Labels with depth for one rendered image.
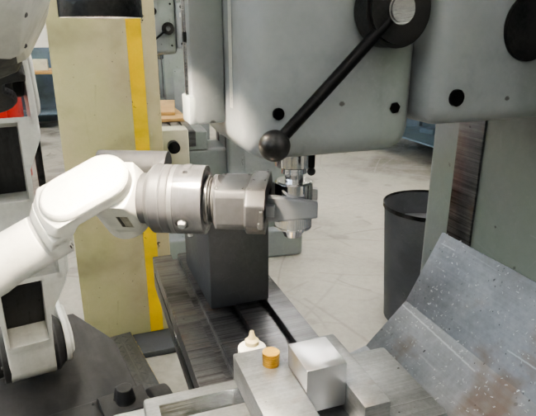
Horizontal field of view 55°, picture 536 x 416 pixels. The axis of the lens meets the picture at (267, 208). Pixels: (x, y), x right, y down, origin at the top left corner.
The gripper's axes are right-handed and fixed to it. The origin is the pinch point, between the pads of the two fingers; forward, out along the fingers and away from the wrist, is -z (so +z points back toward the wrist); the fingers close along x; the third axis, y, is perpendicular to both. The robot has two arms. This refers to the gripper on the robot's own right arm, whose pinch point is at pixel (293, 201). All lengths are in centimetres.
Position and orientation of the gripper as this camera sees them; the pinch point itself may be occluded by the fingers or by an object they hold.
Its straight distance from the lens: 64.9
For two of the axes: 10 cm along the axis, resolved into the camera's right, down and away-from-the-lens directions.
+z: -10.0, -0.3, 0.8
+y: 0.0, 9.5, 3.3
